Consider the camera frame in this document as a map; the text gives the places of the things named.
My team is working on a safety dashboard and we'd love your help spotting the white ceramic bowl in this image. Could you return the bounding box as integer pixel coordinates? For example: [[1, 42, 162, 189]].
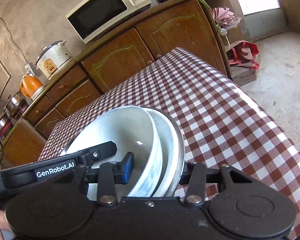
[[141, 107, 181, 198]]

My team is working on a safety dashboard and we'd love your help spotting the blue patterned porcelain bowl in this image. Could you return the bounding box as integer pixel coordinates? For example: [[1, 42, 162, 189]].
[[61, 106, 163, 198]]

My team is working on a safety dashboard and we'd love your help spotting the lidded steel pot left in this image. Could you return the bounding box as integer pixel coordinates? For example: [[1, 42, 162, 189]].
[[0, 113, 13, 140]]

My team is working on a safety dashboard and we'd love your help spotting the brown checkered tablecloth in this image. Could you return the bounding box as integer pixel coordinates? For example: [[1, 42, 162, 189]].
[[39, 48, 300, 239]]

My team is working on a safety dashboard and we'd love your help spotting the steel pot on cooker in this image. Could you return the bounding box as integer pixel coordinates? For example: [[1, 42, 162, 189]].
[[4, 91, 29, 120]]

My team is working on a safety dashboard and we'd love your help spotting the orange electric kettle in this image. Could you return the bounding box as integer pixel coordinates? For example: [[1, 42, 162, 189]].
[[19, 73, 44, 100]]

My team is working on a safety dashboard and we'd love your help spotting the red paper bag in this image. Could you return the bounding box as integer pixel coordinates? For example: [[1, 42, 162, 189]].
[[226, 40, 260, 69]]

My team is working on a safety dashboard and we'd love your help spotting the white rice cooker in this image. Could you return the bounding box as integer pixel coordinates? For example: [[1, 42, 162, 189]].
[[36, 40, 73, 80]]

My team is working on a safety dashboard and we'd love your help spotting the wooden kitchen cabinet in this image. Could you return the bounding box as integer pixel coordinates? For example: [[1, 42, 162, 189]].
[[2, 0, 238, 168]]

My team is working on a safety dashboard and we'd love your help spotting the pink cloth on shelf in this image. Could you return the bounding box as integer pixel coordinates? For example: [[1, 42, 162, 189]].
[[211, 7, 241, 28]]

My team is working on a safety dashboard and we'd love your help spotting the cream microwave oven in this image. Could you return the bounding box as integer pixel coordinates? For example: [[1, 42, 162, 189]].
[[65, 0, 151, 44]]

